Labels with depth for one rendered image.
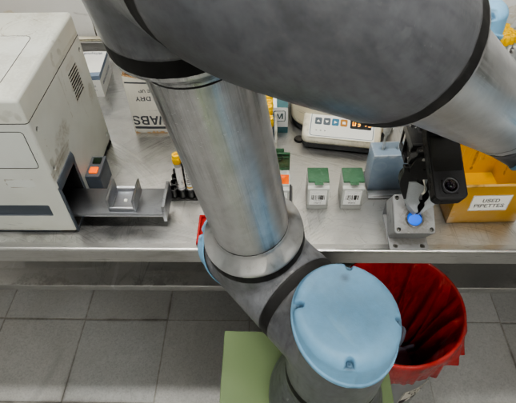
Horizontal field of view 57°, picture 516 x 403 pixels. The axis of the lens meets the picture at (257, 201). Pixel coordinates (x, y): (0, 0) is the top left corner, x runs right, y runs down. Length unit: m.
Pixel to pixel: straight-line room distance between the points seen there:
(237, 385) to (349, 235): 0.35
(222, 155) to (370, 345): 0.24
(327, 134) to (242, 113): 0.70
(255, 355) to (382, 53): 0.58
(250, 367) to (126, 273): 0.98
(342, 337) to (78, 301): 1.56
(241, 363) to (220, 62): 0.56
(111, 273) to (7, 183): 0.81
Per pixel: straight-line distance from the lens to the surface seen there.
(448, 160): 0.72
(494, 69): 0.32
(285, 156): 0.88
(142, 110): 1.10
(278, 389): 0.66
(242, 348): 0.73
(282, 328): 0.54
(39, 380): 1.86
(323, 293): 0.51
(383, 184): 0.97
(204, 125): 0.35
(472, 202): 0.94
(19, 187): 0.91
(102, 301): 1.94
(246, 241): 0.49
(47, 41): 0.91
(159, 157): 1.07
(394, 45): 0.21
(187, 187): 0.95
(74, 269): 1.71
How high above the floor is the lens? 1.57
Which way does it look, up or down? 47 degrees down
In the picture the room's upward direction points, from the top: 2 degrees counter-clockwise
